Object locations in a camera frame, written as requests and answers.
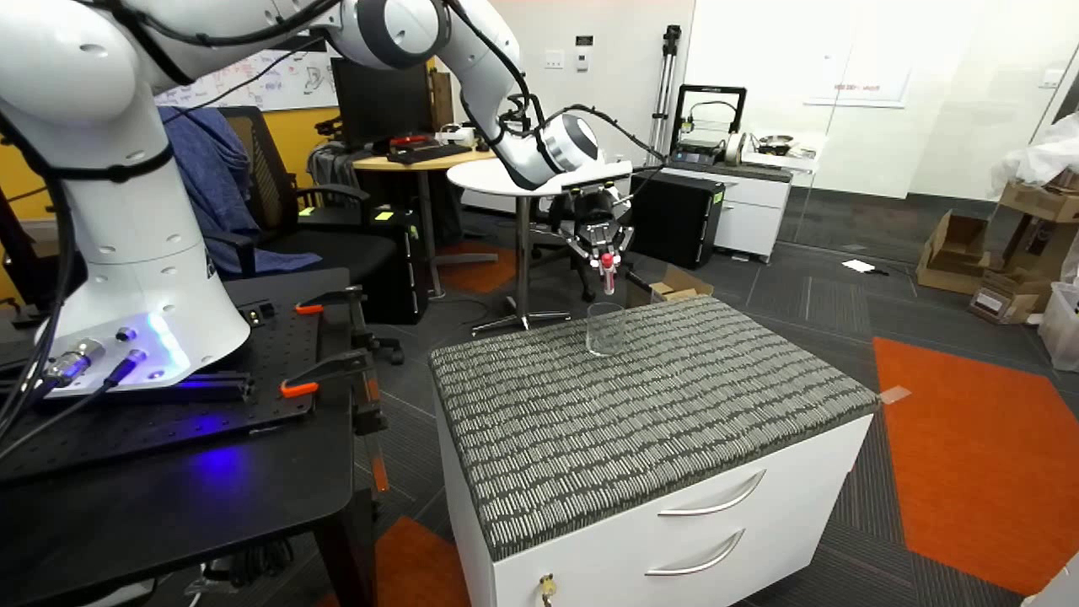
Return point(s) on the white wall poster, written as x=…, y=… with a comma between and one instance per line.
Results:
x=257, y=85

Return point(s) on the black red keyboard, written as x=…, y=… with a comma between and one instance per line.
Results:
x=428, y=145

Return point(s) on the white paper sheet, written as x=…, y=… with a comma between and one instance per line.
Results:
x=861, y=268

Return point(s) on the black chair with jacket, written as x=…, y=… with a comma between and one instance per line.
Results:
x=338, y=248

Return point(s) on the wall thermostat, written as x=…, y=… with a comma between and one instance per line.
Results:
x=586, y=51

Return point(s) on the black storage cabinet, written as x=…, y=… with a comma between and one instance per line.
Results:
x=677, y=219

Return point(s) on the black computer tower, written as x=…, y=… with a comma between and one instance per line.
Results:
x=395, y=263

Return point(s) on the cabinet key lock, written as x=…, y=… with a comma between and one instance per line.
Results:
x=549, y=586

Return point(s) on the round white table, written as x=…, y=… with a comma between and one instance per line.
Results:
x=483, y=178

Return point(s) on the white storage cabinet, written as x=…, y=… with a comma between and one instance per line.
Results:
x=752, y=208

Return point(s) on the red marker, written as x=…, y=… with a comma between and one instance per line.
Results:
x=609, y=271

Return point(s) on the white storage bin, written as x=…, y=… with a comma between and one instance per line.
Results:
x=1063, y=324

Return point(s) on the black tripod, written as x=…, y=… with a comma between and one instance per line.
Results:
x=670, y=87

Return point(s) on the black monitor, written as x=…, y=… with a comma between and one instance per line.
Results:
x=384, y=103

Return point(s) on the grey carpet mat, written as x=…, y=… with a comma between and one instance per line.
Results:
x=630, y=450

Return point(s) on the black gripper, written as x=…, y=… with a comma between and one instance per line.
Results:
x=597, y=212

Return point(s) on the open brown cardboard box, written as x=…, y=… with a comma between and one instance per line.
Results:
x=950, y=254

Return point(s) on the black 3D printer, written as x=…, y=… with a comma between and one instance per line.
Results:
x=709, y=121

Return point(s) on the large brown cardboard box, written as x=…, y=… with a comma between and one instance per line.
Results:
x=1024, y=271

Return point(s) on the small brown cardboard box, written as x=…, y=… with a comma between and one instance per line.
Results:
x=678, y=284

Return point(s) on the clear plastic bag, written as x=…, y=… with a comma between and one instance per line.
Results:
x=1050, y=145

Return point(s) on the black robot table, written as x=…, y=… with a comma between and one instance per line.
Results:
x=169, y=493

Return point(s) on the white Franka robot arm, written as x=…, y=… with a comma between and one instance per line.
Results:
x=147, y=222

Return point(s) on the white drawer cabinet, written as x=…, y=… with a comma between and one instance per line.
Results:
x=721, y=527

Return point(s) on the wooden desk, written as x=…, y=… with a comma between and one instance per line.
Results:
x=428, y=164

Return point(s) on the blue jacket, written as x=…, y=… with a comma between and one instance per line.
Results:
x=205, y=178

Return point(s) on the flat brown cardboard box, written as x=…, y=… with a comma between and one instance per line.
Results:
x=1041, y=199

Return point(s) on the clear drinking glass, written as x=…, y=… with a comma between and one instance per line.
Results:
x=611, y=339

